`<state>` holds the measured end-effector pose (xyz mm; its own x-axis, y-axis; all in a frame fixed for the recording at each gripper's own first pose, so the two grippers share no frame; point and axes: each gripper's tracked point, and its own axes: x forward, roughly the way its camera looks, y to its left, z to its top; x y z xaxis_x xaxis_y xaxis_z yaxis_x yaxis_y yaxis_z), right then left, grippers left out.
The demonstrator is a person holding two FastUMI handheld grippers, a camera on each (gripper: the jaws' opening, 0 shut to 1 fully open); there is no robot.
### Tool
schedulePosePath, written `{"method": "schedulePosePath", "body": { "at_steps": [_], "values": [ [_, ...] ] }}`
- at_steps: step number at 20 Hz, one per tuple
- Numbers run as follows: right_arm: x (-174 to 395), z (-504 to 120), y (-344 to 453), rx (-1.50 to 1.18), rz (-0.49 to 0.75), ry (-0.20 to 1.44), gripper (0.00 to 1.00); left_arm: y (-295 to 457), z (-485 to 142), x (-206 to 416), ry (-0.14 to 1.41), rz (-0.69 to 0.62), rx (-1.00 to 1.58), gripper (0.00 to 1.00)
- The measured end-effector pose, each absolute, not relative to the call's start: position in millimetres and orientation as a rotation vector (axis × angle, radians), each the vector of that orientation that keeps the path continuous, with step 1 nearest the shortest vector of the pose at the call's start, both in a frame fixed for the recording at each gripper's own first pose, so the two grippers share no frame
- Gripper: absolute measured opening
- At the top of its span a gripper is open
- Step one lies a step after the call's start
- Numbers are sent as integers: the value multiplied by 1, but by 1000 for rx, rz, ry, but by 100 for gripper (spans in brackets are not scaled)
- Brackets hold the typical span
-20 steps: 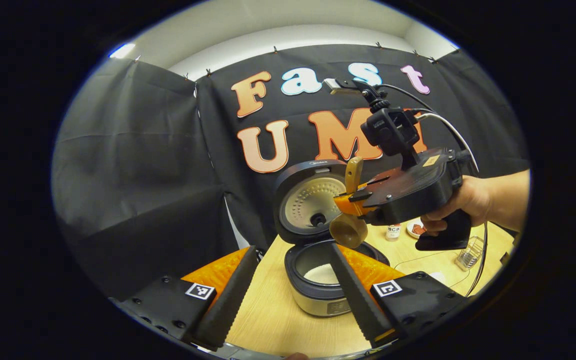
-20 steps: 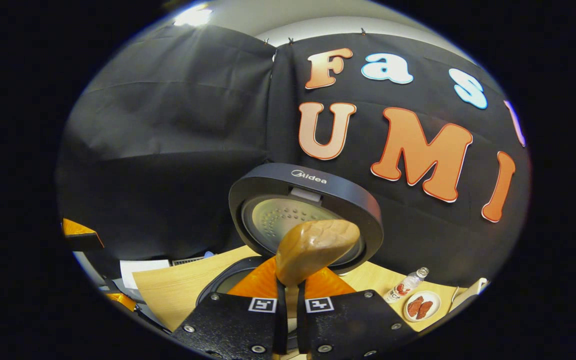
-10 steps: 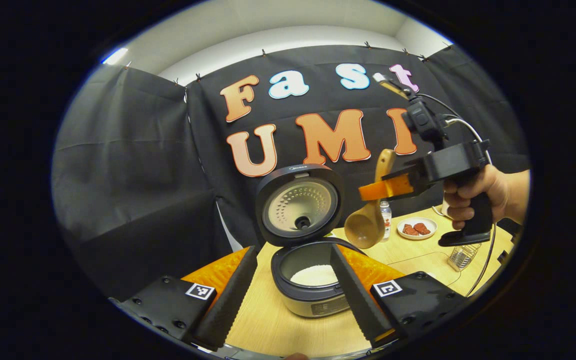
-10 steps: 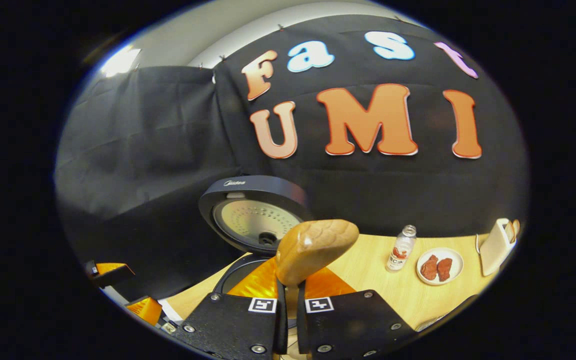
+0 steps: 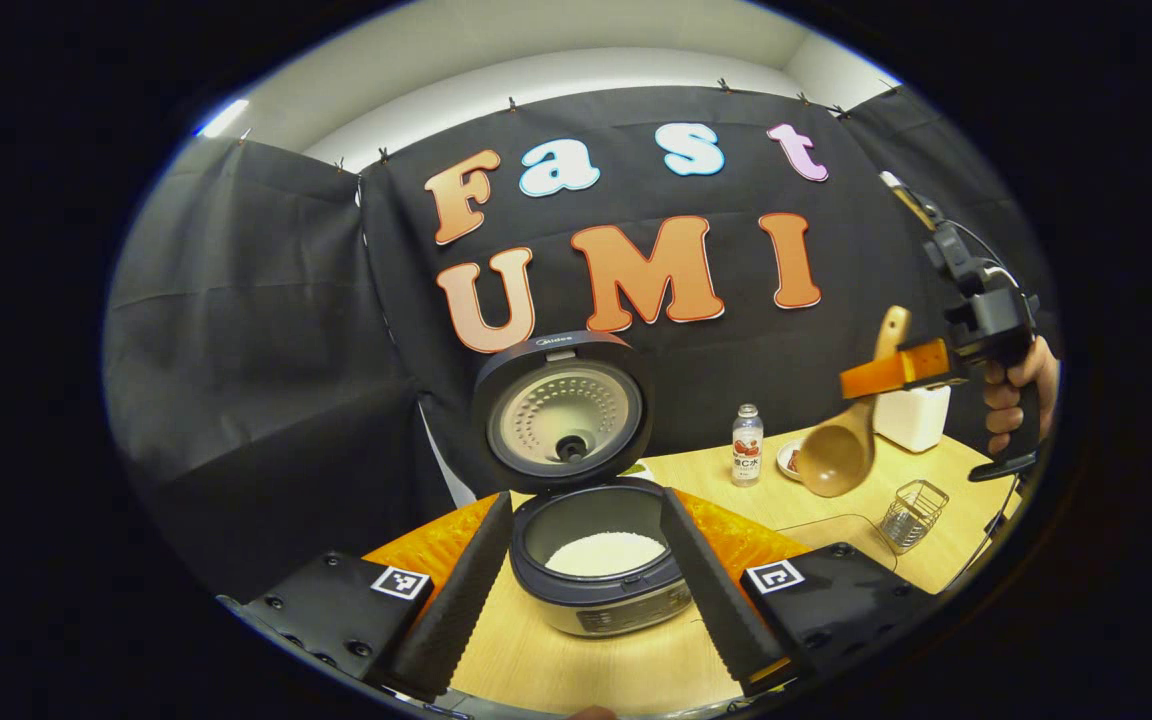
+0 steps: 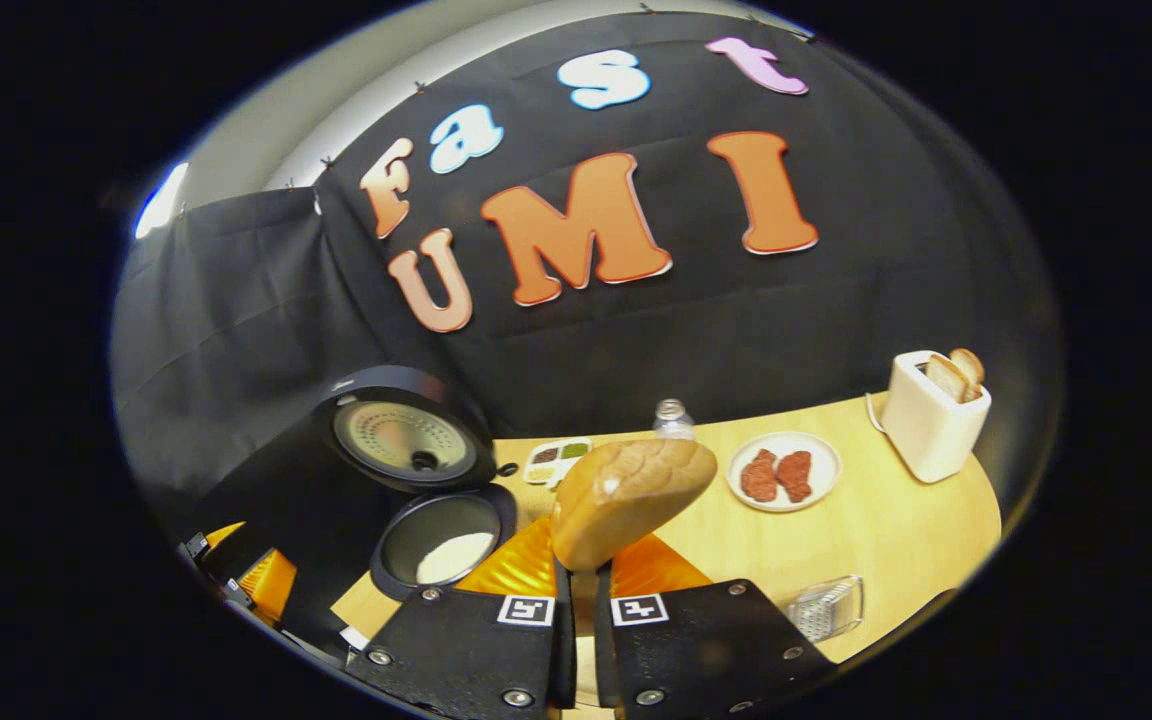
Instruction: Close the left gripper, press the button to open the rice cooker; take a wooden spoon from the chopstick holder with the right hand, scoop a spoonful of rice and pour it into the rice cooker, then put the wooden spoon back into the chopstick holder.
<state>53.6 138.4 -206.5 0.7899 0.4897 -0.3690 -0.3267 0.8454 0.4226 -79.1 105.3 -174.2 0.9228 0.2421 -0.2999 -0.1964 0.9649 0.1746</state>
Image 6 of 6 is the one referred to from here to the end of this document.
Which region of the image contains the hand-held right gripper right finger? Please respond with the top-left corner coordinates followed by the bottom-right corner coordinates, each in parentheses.
top-left (591, 530), bottom-right (837, 716)

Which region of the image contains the wooden spoon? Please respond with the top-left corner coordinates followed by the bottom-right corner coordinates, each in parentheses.
top-left (550, 438), bottom-right (719, 691)

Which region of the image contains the clear plastic bottle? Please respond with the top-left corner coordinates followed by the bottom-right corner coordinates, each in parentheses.
top-left (653, 398), bottom-right (697, 443)

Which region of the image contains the metal wire chopstick holder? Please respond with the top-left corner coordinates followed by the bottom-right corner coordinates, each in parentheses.
top-left (786, 575), bottom-right (865, 643)

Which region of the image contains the black silver rice cooker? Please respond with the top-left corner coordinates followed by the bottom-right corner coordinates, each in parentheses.
top-left (311, 365), bottom-right (519, 603)

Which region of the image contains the toast bread slice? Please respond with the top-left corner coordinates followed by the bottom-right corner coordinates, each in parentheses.
top-left (949, 347), bottom-right (986, 399)
top-left (925, 355), bottom-right (969, 403)

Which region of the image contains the white divided condiment dish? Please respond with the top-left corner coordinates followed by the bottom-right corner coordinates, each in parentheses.
top-left (523, 437), bottom-right (594, 488)

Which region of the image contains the ceiling light panel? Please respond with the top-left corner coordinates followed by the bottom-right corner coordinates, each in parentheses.
top-left (134, 162), bottom-right (190, 241)

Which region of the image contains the white round plate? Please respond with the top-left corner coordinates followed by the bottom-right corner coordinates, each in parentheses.
top-left (725, 431), bottom-right (843, 514)

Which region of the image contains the white toaster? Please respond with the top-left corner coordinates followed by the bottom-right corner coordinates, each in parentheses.
top-left (866, 350), bottom-right (993, 485)

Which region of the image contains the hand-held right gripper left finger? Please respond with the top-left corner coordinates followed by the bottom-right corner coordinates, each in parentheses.
top-left (348, 515), bottom-right (577, 716)

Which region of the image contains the black backdrop cloth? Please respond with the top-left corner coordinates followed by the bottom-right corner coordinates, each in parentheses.
top-left (111, 12), bottom-right (1062, 561)

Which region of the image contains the red steak piece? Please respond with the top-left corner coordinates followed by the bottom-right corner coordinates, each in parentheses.
top-left (740, 449), bottom-right (780, 503)
top-left (775, 450), bottom-right (814, 503)

